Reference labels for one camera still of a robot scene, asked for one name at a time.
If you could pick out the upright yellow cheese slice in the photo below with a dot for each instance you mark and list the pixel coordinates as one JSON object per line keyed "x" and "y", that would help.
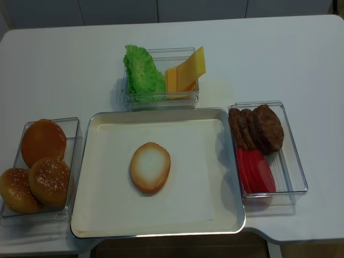
{"x": 190, "y": 70}

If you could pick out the clear bun container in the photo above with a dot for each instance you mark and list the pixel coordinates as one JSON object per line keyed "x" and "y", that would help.
{"x": 49, "y": 214}

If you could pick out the sesame top bun left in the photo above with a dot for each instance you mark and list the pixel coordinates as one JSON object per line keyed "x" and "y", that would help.
{"x": 16, "y": 192}

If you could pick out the red tomato slice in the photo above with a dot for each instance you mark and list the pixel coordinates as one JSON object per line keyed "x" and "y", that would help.
{"x": 246, "y": 162}
{"x": 242, "y": 170}
{"x": 255, "y": 180}
{"x": 264, "y": 174}

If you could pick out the large metal baking tray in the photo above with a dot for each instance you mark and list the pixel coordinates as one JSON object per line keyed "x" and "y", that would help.
{"x": 158, "y": 172}

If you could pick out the front red tomato slice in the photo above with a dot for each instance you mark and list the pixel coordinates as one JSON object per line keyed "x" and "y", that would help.
{"x": 264, "y": 174}

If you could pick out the green lettuce leaf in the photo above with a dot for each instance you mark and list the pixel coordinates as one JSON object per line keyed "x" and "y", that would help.
{"x": 146, "y": 82}

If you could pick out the white parchment paper sheet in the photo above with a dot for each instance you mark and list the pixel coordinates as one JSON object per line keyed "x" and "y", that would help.
{"x": 188, "y": 174}

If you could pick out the rear brown beef patty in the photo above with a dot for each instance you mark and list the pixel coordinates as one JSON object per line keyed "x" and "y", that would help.
{"x": 233, "y": 119}

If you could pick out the front brown beef patty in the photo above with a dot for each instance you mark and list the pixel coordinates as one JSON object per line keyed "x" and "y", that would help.
{"x": 269, "y": 129}

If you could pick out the stacked yellow cheese slices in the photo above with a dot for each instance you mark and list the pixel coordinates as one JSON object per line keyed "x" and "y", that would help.
{"x": 171, "y": 85}

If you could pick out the sesame top bun right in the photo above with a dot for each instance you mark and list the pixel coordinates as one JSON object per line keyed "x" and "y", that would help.
{"x": 48, "y": 180}

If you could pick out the rear red tomato slice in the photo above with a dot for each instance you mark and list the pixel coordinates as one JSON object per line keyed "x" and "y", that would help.
{"x": 242, "y": 170}

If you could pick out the clear patty tomato container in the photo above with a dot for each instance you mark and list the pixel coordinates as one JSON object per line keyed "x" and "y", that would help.
{"x": 285, "y": 164}

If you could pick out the clear lettuce cheese container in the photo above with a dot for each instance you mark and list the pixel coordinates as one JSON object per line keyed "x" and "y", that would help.
{"x": 163, "y": 59}

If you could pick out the brown bottom bun half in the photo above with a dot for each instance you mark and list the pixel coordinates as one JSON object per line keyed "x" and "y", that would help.
{"x": 44, "y": 138}

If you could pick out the sesame bun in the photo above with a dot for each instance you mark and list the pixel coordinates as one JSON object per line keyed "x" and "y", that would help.
{"x": 16, "y": 192}
{"x": 48, "y": 180}

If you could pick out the brown beef patty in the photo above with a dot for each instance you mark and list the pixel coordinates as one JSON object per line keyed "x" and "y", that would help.
{"x": 269, "y": 129}
{"x": 244, "y": 128}
{"x": 254, "y": 134}
{"x": 233, "y": 119}

